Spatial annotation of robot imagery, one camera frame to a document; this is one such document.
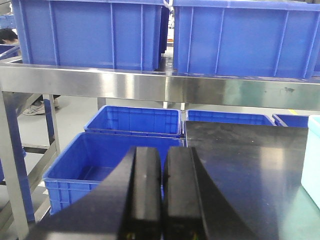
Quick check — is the blue floor bin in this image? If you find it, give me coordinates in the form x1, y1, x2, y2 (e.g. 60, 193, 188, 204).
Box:
272, 114, 309, 128
43, 132, 184, 215
84, 105, 182, 138
186, 109, 275, 126

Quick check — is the blue floor bin far middle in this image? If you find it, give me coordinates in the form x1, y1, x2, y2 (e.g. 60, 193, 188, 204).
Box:
186, 109, 275, 126

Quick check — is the blue floor bin far left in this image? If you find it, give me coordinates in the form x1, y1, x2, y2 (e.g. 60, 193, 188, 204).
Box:
84, 105, 182, 138

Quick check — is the blue floor bin far right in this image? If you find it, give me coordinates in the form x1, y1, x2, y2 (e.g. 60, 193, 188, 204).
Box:
272, 114, 309, 128

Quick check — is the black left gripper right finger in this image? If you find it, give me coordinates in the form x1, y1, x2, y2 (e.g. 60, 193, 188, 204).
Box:
162, 147, 258, 240

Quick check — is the stainless steel shelf frame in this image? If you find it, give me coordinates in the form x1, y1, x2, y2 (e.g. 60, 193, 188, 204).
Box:
0, 57, 320, 240

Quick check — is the person in background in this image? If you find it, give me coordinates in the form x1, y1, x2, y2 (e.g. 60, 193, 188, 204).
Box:
0, 28, 45, 116

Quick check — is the black table mat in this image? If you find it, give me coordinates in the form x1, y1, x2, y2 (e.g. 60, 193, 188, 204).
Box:
185, 121, 312, 240

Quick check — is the blue bin upper shelf right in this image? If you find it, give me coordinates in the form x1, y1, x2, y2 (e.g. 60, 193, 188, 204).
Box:
173, 0, 320, 79

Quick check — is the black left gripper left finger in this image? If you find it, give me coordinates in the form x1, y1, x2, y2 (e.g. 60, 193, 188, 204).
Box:
27, 147, 162, 240

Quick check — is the blue floor bin near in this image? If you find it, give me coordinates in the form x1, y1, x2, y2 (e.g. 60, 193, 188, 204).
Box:
43, 132, 184, 215

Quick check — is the light blue plastic tray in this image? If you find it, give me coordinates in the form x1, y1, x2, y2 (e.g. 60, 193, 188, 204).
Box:
301, 115, 320, 208

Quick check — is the blue bin upper shelf left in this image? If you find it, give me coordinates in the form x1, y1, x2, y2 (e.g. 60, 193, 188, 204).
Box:
11, 0, 167, 71

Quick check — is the blue bin shelf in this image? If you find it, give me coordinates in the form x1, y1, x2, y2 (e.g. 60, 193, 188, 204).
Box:
173, 0, 320, 79
11, 0, 167, 71

